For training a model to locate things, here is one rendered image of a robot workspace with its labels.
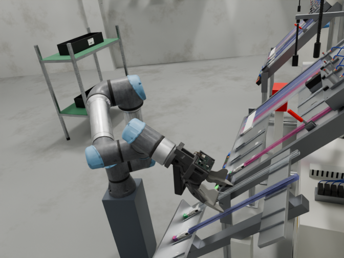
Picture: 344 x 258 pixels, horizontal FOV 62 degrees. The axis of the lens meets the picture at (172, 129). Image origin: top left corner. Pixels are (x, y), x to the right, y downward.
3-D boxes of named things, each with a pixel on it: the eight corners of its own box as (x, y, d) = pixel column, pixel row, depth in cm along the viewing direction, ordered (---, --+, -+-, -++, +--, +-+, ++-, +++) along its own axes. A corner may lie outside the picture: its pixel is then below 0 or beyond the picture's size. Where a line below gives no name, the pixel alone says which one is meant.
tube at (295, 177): (175, 241, 101) (173, 239, 101) (176, 238, 102) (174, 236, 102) (299, 179, 70) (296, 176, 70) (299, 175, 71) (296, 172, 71)
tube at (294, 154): (185, 218, 109) (183, 216, 109) (187, 215, 111) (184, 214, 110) (299, 154, 79) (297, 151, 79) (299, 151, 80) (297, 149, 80)
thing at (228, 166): (229, 198, 122) (217, 187, 122) (252, 125, 175) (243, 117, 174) (231, 197, 121) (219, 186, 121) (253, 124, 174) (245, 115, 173)
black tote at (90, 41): (72, 55, 293) (69, 43, 288) (60, 55, 300) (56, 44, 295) (104, 41, 339) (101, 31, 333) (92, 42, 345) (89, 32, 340)
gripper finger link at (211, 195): (226, 206, 73) (203, 178, 77) (214, 218, 77) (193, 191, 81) (233, 202, 75) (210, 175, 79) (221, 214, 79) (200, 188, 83)
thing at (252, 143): (227, 193, 121) (221, 188, 121) (250, 121, 174) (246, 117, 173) (261, 172, 110) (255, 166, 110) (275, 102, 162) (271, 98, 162)
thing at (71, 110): (66, 140, 337) (32, 45, 285) (108, 107, 409) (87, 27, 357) (98, 143, 319) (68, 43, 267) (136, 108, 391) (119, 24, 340)
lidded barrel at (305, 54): (334, 67, 432) (341, 23, 402) (298, 70, 442) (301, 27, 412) (323, 58, 477) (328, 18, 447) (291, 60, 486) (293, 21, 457)
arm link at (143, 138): (135, 121, 91) (134, 112, 82) (164, 141, 90) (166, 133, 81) (121, 141, 88) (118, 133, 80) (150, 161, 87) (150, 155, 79)
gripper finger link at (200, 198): (202, 202, 77) (183, 177, 81) (200, 205, 78) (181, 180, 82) (213, 196, 80) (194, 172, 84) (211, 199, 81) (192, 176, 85)
